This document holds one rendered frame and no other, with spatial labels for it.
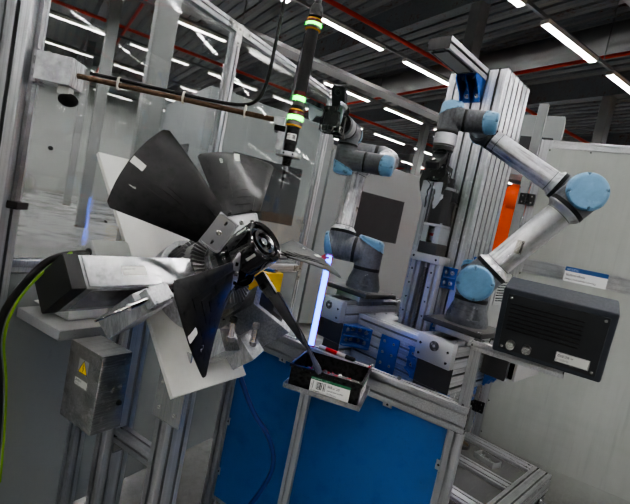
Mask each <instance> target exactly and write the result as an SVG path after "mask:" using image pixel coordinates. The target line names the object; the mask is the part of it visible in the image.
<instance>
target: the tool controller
mask: <svg viewBox="0 0 630 504"><path fill-rule="evenodd" d="M619 318H620V305H619V301H618V300H614V299H609V298H605V297H600V296H596V295H592V294H587V293H583V292H578V291H574V290H569V289H565V288H561V287H556V286H552V285H547V284H543V283H539V282H534V281H530V280H525V279H521V278H516V277H512V278H511V279H510V281H509V282H508V284H507V285H506V286H505V288H504V292H503V297H502V302H501V307H500V312H499V317H498V321H497V326H496V331H495V336H494V341H493V346H492V348H493V350H496V351H499V352H503V353H506V354H509V355H512V356H515V357H518V358H522V359H525V360H528V361H531V362H534V363H538V364H541V365H544V366H547V367H550V368H554V369H557V370H560V371H563V372H566V373H570V374H573V375H576V376H579V377H582V378H586V379H589V380H592V381H595V382H600V381H601V379H602V375H603V372H604V369H605V365H606V362H607V358H608V355H609V352H610V348H611V345H612V342H613V338H614V335H615V332H616V328H617V325H618V321H619Z"/></svg>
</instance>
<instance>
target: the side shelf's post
mask: <svg viewBox="0 0 630 504"><path fill-rule="evenodd" d="M84 439H85V432H83V431H82V430H81V429H79V428H78V427H77V426H76V425H74V424H73V423H72V422H70V421H69V426H68V432H67V438H66V444H65V450H64V456H63V462H62V468H61V474H60V480H59V487H58V493H57V499H56V504H74V498H75V492H76V486H77V480H78V474H79V468H80V462H81V457H82V451H83V445H84Z"/></svg>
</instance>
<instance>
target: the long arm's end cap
mask: <svg viewBox="0 0 630 504"><path fill-rule="evenodd" d="M35 287H36V291H37V295H38V299H39V304H40V308H41V312H42V314H44V313H56V312H58V311H59V310H61V309H62V308H63V307H64V306H66V305H67V304H68V303H69V302H71V301H72V300H73V299H74V298H76V297H77V296H78V295H79V294H81V293H82V292H83V291H84V290H86V289H87V286H86V283H85V279H84V275H83V271H82V268H81V264H80V260H79V256H78V254H62V255H61V256H60V257H58V258H57V259H56V260H55V261H54V262H53V263H52V264H51V265H50V266H49V267H47V268H46V269H45V270H44V274H43V275H42V276H41V277H40V278H39V279H38V280H37V281H36V282H35Z"/></svg>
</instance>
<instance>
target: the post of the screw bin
mask: <svg viewBox="0 0 630 504"><path fill-rule="evenodd" d="M310 400H311V396H309V395H306V394H303V393H300V397H299V402H298V407H297V411H296V416H295V421H294V426H293V431H292V435H291V440H290V445H289V450H288V455H287V460H286V464H285V469H284V474H283V479H282V484H281V488H280V493H279V498H278V503H277V504H289V500H290V495H291V491H292V486H293V481H294V476H295V472H296V467H297V462H298V457H299V452H300V448H301V443H302V438H303V433H304V429H305V424H306V419H307V414H308V410H309V405H310Z"/></svg>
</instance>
